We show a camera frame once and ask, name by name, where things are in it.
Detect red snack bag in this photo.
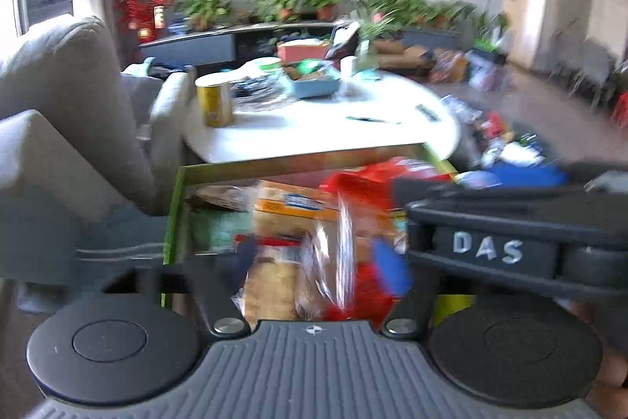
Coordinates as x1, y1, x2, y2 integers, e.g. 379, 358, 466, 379
323, 157, 453, 326

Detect long bread packet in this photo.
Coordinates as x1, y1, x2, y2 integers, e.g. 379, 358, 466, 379
235, 235, 301, 331

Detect clear cookie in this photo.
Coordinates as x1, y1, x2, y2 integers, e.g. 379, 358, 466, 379
295, 196, 358, 321

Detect orange bread packet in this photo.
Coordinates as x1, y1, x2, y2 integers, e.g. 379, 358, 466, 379
252, 178, 409, 253

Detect green cardboard box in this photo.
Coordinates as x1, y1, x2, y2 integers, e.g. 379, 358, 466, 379
161, 142, 460, 310

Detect dark round marble table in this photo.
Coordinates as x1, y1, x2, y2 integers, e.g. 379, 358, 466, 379
441, 95, 559, 171

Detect red stool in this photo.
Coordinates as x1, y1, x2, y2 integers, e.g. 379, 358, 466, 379
611, 91, 628, 130

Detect grey dining chair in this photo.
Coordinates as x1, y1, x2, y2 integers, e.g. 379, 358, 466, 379
548, 31, 615, 111

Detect grey sofa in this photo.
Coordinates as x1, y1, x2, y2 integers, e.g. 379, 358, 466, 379
1, 15, 196, 287

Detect black remote control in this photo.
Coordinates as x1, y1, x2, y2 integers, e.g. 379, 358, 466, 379
416, 104, 441, 122

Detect yellow canister white lid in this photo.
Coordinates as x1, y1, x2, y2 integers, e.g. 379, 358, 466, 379
195, 72, 233, 128

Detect black pen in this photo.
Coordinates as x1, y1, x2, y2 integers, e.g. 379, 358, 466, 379
346, 116, 385, 123

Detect white oval coffee table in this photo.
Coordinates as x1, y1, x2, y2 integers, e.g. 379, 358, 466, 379
184, 72, 461, 164

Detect blue grey tray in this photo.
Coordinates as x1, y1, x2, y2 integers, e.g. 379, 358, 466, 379
282, 60, 341, 100

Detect open cardboard box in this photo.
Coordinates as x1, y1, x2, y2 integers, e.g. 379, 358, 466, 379
372, 39, 431, 73

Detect red decorative plant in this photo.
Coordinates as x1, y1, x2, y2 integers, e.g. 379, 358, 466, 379
113, 0, 178, 44

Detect glass vase with plant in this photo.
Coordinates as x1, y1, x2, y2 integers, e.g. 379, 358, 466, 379
356, 13, 396, 72

